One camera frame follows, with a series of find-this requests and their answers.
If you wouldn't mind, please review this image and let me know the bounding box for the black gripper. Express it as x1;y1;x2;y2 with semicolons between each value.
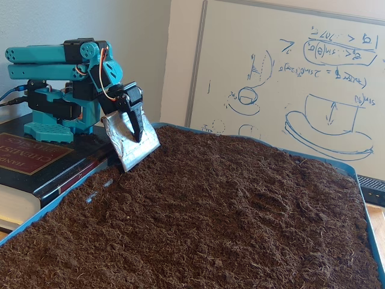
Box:
99;81;162;173

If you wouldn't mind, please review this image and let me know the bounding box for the brown soil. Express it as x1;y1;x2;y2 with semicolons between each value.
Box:
0;125;381;289

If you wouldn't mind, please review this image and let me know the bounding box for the black chemistry physics handbook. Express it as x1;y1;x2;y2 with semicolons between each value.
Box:
0;116;121;232

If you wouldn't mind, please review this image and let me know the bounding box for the blue plastic tray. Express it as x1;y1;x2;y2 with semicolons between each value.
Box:
0;122;385;289

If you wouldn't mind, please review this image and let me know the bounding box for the whiteboard with blue drawings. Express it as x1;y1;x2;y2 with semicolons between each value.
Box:
185;0;385;181

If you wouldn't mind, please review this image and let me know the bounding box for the black grille device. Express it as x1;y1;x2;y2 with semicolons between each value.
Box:
356;175;385;207

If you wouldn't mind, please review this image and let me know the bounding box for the black power cable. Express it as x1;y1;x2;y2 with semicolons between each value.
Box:
0;96;30;107

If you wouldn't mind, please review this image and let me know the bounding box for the blue usb cable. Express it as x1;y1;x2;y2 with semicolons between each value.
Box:
0;85;30;102

